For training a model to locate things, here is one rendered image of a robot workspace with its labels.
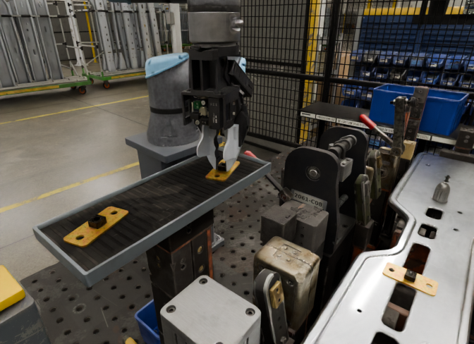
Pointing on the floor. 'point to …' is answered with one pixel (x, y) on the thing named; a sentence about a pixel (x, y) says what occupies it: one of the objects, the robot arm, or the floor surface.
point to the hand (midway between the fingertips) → (223, 161)
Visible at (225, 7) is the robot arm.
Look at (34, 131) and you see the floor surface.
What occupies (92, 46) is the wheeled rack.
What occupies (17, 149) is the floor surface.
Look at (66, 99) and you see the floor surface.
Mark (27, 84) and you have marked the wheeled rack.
